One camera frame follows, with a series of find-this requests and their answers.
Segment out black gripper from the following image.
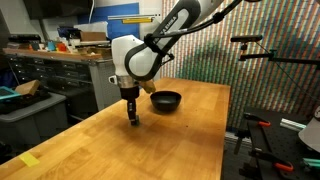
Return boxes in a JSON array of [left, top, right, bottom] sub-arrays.
[[119, 85, 141, 127]]

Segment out black bowl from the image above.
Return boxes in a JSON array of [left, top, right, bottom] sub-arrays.
[[149, 90, 183, 113]]

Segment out brown cardboard box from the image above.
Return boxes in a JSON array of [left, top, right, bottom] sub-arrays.
[[79, 30, 108, 42]]

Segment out grey drawer cabinet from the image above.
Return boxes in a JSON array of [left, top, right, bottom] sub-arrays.
[[5, 54, 116, 118]]

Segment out yellow spirit level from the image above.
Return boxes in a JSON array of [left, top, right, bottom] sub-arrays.
[[121, 17, 155, 25]]

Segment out blue board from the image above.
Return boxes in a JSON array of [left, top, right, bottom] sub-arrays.
[[77, 2, 141, 40]]

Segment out grey plastic storage bin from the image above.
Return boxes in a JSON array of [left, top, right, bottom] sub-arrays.
[[0, 92, 68, 148]]

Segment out wooden workbench top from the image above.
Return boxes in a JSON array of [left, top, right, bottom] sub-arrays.
[[2, 47, 103, 62]]

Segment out small tan cardboard box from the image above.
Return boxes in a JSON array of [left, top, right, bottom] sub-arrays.
[[14, 79, 42, 96]]

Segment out yellow sticky note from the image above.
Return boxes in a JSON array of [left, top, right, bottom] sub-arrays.
[[18, 152, 41, 168]]

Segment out teal tray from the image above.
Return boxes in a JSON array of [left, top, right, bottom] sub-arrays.
[[0, 85, 22, 102]]

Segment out black monitor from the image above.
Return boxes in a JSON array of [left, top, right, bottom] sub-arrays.
[[22, 0, 95, 20]]

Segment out black perforated breadboard plate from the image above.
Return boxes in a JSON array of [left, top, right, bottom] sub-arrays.
[[240, 105, 320, 180]]

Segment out short silver metal bar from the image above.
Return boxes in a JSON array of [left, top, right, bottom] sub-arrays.
[[279, 117, 308, 132]]

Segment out white round lamp shade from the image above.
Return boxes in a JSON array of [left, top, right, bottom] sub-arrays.
[[297, 105, 320, 154]]

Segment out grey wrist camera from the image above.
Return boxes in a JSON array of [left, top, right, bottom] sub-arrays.
[[107, 75, 119, 86]]

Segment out silver aluminium extrusion rail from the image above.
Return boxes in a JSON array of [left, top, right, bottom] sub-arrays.
[[224, 131, 252, 145]]

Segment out black clamp orange handle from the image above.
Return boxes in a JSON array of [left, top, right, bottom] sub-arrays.
[[242, 112, 272, 128], [249, 147, 295, 173]]

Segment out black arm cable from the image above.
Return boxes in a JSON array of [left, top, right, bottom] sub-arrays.
[[143, 0, 244, 65]]

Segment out black camera on stand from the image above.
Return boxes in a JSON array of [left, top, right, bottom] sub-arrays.
[[230, 34, 264, 44]]

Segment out black camera stand boom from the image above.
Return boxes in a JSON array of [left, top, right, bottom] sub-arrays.
[[237, 42, 320, 70]]

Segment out teal clamp handle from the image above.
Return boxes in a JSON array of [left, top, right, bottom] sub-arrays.
[[301, 157, 320, 172]]

